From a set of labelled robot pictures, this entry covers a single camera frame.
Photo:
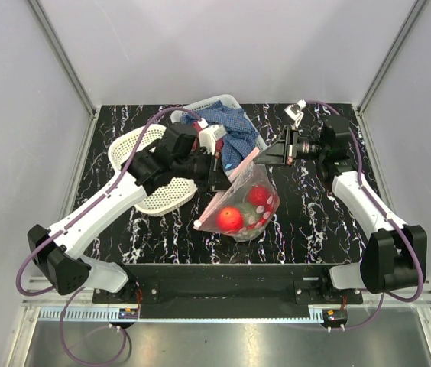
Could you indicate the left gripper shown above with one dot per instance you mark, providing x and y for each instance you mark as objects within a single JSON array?
[{"x": 217, "y": 177}]

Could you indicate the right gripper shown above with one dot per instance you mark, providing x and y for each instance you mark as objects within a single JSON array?
[{"x": 281, "y": 152}]

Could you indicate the clear zip top bag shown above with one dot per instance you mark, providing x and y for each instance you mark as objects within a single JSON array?
[{"x": 247, "y": 175}]

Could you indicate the red fake apple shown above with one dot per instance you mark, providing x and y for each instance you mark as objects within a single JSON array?
[{"x": 229, "y": 219}]

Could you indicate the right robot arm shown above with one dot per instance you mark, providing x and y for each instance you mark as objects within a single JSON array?
[{"x": 395, "y": 253}]

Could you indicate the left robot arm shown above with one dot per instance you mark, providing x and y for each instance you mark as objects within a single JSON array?
[{"x": 58, "y": 251}]

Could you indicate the red fake pomegranate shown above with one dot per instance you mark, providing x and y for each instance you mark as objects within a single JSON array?
[{"x": 261, "y": 197}]

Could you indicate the green fake melon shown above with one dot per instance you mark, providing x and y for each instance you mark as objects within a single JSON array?
[{"x": 253, "y": 222}]

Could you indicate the white basket with clothes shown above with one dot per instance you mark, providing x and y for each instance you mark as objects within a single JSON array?
[{"x": 187, "y": 116}]

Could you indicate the red cloth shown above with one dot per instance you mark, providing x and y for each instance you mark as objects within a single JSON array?
[{"x": 218, "y": 147}]

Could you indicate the blue checkered cloth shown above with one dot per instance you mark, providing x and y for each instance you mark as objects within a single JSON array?
[{"x": 241, "y": 137}]

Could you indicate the empty white perforated basket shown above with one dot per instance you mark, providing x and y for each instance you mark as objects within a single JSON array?
[{"x": 159, "y": 146}]

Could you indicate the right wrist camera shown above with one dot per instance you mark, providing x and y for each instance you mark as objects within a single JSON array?
[{"x": 295, "y": 112}]

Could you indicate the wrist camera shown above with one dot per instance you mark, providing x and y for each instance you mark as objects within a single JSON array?
[
  {"x": 295, "y": 112},
  {"x": 209, "y": 134}
]

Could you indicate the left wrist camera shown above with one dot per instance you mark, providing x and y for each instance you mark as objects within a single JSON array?
[{"x": 209, "y": 134}]

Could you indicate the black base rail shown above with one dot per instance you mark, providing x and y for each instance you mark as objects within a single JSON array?
[{"x": 233, "y": 293}]

